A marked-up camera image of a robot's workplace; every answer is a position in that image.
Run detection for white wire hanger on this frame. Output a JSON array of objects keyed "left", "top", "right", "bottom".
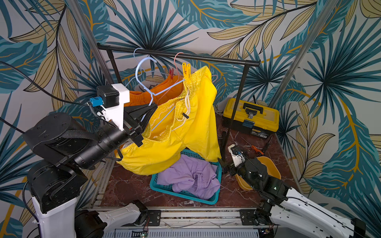
[{"left": 135, "top": 57, "right": 187, "bottom": 131}]

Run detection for purple shorts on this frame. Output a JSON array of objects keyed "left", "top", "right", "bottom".
[{"left": 157, "top": 154, "right": 220, "bottom": 200}]

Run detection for yellow shorts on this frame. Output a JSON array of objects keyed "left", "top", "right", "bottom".
[{"left": 119, "top": 66, "right": 221, "bottom": 176}]

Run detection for yellow clothespin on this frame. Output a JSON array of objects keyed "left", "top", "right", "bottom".
[{"left": 182, "top": 62, "right": 191, "bottom": 80}]

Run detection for pink wire hanger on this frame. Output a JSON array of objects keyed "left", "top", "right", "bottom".
[{"left": 174, "top": 52, "right": 184, "bottom": 76}]

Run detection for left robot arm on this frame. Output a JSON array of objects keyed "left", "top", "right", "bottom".
[{"left": 23, "top": 104, "right": 157, "bottom": 238}]

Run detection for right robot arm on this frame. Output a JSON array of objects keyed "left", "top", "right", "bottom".
[{"left": 228, "top": 154, "right": 366, "bottom": 238}]

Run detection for orange shorts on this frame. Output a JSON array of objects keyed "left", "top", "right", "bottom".
[{"left": 124, "top": 75, "right": 184, "bottom": 107}]

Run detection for yellow plastic tray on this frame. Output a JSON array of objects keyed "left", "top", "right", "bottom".
[{"left": 235, "top": 156, "right": 282, "bottom": 191}]

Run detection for red clothespin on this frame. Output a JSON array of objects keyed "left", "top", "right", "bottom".
[{"left": 168, "top": 68, "right": 174, "bottom": 80}]

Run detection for yellow black plastic toolbox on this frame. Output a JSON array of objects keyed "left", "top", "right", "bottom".
[{"left": 222, "top": 98, "right": 280, "bottom": 139}]

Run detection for teal plastic basket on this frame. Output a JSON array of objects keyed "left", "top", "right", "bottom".
[{"left": 150, "top": 149, "right": 222, "bottom": 205}]

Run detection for black clothes rack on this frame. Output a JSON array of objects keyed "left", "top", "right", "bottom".
[{"left": 97, "top": 43, "right": 260, "bottom": 160}]

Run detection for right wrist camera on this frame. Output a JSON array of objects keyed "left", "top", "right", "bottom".
[{"left": 228, "top": 144, "right": 246, "bottom": 167}]

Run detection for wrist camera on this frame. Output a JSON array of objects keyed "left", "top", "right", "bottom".
[
  {"left": 228, "top": 144, "right": 246, "bottom": 167},
  {"left": 89, "top": 83, "right": 131, "bottom": 131}
]

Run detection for orange handled screwdriver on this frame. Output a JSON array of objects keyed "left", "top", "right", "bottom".
[{"left": 241, "top": 137, "right": 265, "bottom": 156}]

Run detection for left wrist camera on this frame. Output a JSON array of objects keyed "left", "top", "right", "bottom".
[{"left": 89, "top": 83, "right": 131, "bottom": 131}]

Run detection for black handled screwdriver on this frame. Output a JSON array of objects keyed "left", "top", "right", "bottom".
[{"left": 263, "top": 135, "right": 273, "bottom": 153}]

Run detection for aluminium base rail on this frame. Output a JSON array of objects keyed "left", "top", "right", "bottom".
[{"left": 98, "top": 206, "right": 298, "bottom": 238}]

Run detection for blue wire hanger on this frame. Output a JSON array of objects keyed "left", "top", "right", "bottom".
[{"left": 133, "top": 48, "right": 152, "bottom": 91}]

